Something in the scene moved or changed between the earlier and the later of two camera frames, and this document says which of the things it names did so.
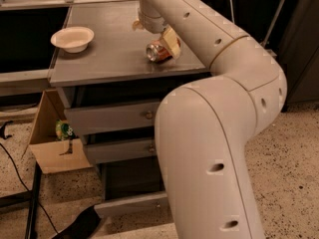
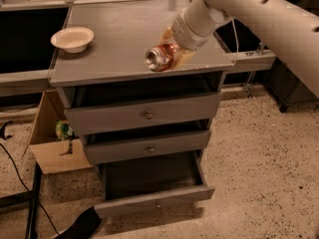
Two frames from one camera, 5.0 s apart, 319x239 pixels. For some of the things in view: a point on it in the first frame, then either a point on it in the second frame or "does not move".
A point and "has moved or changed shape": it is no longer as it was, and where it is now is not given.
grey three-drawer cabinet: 112,93 does not move
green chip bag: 63,130 does not move
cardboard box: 54,155 does not move
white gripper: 154,25 → 182,34
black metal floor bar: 25,196 does not move
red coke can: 157,52 has moved or changed shape
